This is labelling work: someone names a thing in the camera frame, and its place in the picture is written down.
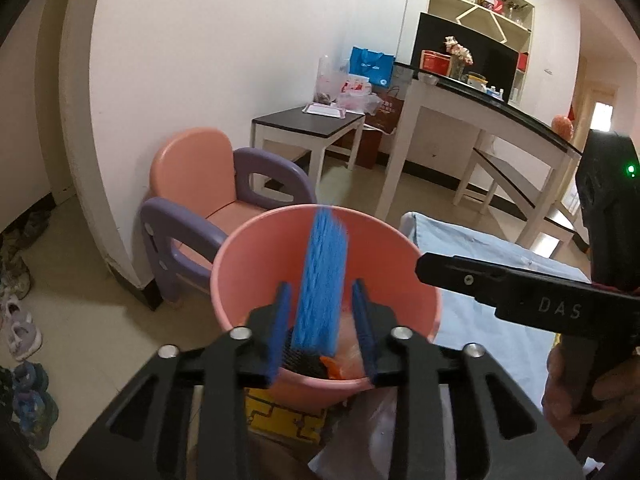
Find person's right hand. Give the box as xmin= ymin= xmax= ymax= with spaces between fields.
xmin=541 ymin=332 xmax=640 ymax=461

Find black wall panel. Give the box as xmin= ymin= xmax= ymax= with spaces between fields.
xmin=411 ymin=12 xmax=518 ymax=105

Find pink plastic bucket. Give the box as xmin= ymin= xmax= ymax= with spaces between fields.
xmin=210 ymin=204 xmax=443 ymax=410

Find blue kids sandal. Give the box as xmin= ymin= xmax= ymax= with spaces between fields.
xmin=15 ymin=390 xmax=59 ymax=451
xmin=12 ymin=360 xmax=49 ymax=394

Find black ribbed plastic piece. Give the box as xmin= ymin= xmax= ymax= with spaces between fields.
xmin=282 ymin=342 xmax=328 ymax=378

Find dark shoe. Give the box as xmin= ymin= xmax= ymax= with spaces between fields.
xmin=0 ymin=210 xmax=51 ymax=261

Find dark red paper bag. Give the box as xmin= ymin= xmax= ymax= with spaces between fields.
xmin=367 ymin=87 xmax=406 ymax=134

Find light purple kids sneaker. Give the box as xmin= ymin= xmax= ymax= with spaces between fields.
xmin=6 ymin=321 xmax=42 ymax=361

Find flower bouquet in vase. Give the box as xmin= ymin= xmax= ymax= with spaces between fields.
xmin=445 ymin=36 xmax=473 ymax=80

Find yellow printed box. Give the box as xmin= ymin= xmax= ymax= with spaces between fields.
xmin=245 ymin=387 xmax=331 ymax=445

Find white bench with black seat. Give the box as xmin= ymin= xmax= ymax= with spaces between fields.
xmin=454 ymin=149 xmax=576 ymax=256

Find blue cleaning brush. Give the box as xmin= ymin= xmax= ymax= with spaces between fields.
xmin=291 ymin=205 xmax=349 ymax=351

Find translucent plastic bag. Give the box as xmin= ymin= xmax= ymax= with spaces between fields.
xmin=307 ymin=390 xmax=401 ymax=480

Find white paper tray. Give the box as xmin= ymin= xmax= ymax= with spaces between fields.
xmin=302 ymin=102 xmax=347 ymax=119

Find pink and purple kids chair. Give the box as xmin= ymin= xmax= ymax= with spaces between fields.
xmin=140 ymin=127 xmax=318 ymax=306

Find white wall shelf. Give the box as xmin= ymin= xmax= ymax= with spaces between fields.
xmin=427 ymin=0 xmax=535 ymax=106

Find red gift box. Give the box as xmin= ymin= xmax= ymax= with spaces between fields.
xmin=421 ymin=50 xmax=452 ymax=75

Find blue shopping bag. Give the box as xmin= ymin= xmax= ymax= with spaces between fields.
xmin=348 ymin=46 xmax=396 ymax=86

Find dark red box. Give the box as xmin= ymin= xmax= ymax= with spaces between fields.
xmin=332 ymin=127 xmax=381 ymax=170

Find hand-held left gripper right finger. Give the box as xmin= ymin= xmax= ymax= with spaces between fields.
xmin=351 ymin=278 xmax=586 ymax=480

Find small black-top white table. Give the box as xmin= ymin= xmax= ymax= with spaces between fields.
xmin=251 ymin=106 xmax=367 ymax=186

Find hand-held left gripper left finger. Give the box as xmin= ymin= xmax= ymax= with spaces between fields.
xmin=56 ymin=281 xmax=293 ymax=480

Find white and red plastic bags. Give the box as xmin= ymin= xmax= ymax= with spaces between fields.
xmin=340 ymin=72 xmax=383 ymax=113

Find crumpled pink plastic bag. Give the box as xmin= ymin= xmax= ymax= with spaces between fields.
xmin=334 ymin=310 xmax=373 ymax=378

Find tall clear plastic bag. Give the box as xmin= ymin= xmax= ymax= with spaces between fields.
xmin=312 ymin=55 xmax=346 ymax=106

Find long black-top white counter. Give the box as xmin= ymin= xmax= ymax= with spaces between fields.
xmin=374 ymin=61 xmax=583 ymax=250

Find orange plastic scrap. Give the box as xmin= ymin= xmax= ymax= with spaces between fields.
xmin=320 ymin=355 xmax=346 ymax=380

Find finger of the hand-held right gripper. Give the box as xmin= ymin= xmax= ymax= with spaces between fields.
xmin=415 ymin=251 xmax=508 ymax=313

